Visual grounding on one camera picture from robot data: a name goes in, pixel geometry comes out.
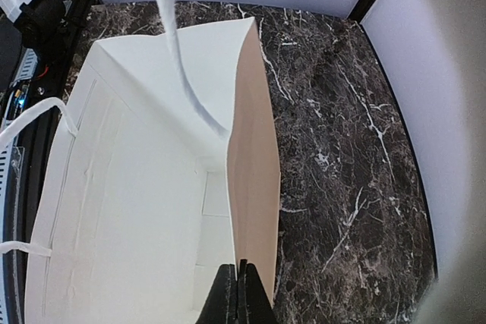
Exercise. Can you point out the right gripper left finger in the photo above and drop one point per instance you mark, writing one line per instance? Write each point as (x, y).
(220, 306)

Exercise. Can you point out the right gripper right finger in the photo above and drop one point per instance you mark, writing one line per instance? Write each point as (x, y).
(253, 306)

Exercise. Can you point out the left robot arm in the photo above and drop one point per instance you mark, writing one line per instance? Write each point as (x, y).
(37, 20)

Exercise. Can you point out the brown paper bag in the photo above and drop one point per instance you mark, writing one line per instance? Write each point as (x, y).
(164, 166)

